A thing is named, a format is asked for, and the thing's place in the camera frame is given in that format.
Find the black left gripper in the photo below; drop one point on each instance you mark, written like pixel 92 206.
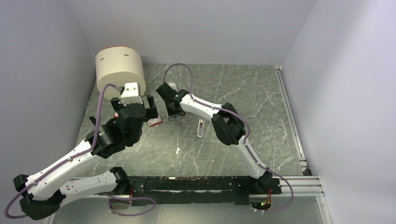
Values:
pixel 151 112

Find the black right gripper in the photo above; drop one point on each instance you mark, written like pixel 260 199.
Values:
pixel 172 112

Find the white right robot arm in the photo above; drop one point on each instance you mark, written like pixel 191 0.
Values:
pixel 228 125

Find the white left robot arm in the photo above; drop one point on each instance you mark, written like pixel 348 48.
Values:
pixel 42 194

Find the cream cylindrical container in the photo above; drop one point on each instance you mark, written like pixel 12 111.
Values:
pixel 118 65

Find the small black cylinder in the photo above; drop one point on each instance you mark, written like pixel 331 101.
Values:
pixel 93 120

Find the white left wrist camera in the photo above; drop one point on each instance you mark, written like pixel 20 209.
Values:
pixel 131 94

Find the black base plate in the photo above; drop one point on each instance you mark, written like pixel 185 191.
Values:
pixel 201 189

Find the aluminium frame rail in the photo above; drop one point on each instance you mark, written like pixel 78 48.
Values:
pixel 173 149

